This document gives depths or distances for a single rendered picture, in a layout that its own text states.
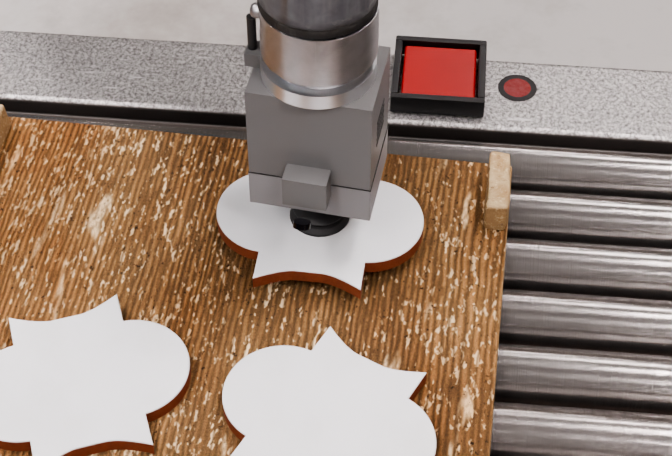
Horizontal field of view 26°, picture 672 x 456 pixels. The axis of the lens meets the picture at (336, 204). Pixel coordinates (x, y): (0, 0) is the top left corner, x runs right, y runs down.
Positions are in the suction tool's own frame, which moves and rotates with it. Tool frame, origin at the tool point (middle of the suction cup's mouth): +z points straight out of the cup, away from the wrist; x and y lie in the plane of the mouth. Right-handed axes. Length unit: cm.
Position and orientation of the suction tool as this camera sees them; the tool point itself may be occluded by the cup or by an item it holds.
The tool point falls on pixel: (319, 223)
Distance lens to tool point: 105.1
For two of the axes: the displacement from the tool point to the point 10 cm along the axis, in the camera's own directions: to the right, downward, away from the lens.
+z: 0.0, 6.7, 7.4
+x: 2.1, -7.2, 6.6
